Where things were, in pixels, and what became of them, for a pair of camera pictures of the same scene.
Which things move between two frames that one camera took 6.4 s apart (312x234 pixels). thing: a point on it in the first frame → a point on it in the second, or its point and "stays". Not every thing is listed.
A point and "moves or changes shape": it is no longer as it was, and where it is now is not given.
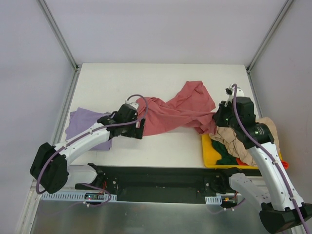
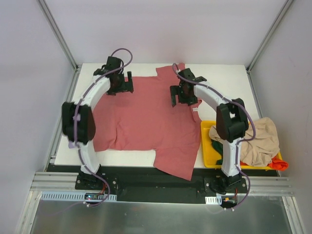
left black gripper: x=139 y=127 → x=128 y=86
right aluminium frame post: x=268 y=36 stays
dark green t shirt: x=227 y=158 stays
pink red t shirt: x=194 y=107 moves or changes shape
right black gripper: x=220 y=117 → x=175 y=92
